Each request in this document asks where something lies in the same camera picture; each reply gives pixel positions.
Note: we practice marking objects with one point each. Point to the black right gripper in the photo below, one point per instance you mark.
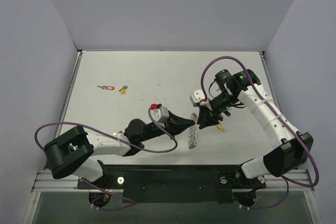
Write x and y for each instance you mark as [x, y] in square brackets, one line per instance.
[207, 111]

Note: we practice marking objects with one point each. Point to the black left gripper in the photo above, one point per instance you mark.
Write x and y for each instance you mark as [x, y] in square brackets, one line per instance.
[169, 124]

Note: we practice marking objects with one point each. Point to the metal disc with keyrings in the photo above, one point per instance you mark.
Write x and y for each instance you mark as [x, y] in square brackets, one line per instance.
[192, 134]

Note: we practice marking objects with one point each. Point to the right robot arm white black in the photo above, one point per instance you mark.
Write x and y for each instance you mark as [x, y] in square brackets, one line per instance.
[289, 145]

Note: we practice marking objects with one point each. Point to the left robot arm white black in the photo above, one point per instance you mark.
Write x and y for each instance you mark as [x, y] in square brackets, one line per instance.
[71, 153]

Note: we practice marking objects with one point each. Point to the key with long yellow tag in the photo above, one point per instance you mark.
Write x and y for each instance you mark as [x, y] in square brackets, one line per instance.
[220, 127]

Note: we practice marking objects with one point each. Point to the key with yellow round tag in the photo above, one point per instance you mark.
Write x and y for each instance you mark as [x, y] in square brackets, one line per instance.
[123, 89]

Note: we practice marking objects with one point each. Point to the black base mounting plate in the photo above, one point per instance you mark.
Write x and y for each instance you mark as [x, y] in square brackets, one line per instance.
[180, 183]

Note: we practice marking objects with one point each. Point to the key with red tag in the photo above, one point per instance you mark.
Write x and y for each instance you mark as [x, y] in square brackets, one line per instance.
[106, 87]

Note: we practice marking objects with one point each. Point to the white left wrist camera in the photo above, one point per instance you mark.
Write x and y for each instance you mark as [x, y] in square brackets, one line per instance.
[160, 113]

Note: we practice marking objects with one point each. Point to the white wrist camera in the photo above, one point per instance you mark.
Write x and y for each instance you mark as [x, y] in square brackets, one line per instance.
[160, 113]
[197, 98]

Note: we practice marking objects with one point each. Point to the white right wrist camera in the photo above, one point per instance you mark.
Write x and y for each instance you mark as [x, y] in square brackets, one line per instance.
[197, 98]

